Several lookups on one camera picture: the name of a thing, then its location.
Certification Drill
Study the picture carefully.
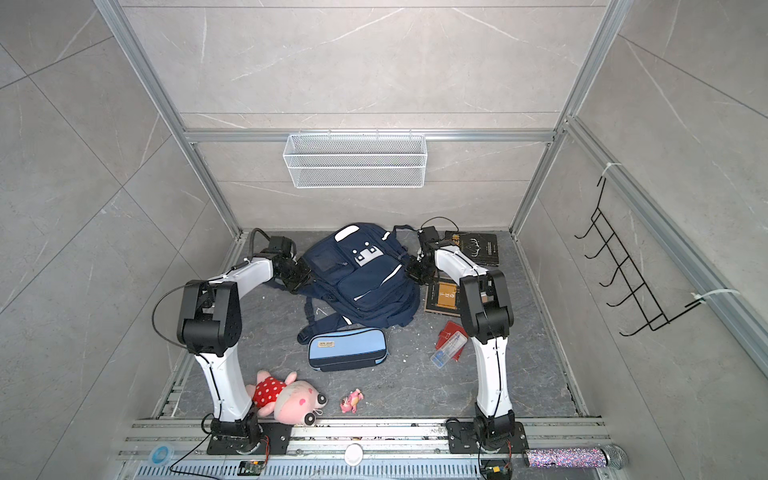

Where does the navy blue student backpack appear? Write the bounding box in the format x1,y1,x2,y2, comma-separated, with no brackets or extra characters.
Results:
267,222,421,345

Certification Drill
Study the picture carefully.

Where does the blue pencil case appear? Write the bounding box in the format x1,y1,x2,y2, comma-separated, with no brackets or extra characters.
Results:
308,328,388,372

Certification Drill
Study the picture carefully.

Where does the brown black book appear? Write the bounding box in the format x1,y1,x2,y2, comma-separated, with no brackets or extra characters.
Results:
424,273,460,318

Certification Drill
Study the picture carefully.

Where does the white wire mesh basket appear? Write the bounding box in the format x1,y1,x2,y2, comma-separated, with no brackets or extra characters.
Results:
283,133,428,189

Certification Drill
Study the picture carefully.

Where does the small pink toy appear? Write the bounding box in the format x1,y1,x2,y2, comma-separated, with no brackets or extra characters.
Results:
340,389,364,413

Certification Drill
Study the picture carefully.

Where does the pink pig plush toy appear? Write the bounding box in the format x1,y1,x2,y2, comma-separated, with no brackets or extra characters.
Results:
246,370,328,426

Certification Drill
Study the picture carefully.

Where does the black wire hook rack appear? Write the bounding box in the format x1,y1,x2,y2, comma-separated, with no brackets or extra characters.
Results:
574,176,741,338

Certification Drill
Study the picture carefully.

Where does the blue tape roll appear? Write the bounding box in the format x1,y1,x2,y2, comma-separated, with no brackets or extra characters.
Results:
148,444,175,467

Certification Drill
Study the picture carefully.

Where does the red card box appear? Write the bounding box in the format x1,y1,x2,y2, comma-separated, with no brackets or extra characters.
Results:
435,321,468,361

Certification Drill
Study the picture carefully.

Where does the glitter purple tube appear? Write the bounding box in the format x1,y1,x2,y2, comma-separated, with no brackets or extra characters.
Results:
523,445,629,470

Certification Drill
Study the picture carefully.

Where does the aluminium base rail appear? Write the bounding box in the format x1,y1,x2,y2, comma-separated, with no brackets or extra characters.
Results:
114,417,629,479

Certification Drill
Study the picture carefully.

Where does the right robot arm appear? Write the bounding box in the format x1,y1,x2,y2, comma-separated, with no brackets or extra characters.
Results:
408,226,515,450

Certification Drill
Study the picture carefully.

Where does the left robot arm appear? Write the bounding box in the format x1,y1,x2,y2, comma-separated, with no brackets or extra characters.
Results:
162,229,309,441

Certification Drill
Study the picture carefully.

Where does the black book gold title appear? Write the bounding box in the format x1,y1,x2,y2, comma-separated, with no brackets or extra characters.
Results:
444,231,500,267

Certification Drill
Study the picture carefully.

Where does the white round cap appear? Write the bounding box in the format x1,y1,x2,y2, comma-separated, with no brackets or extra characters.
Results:
343,443,365,467

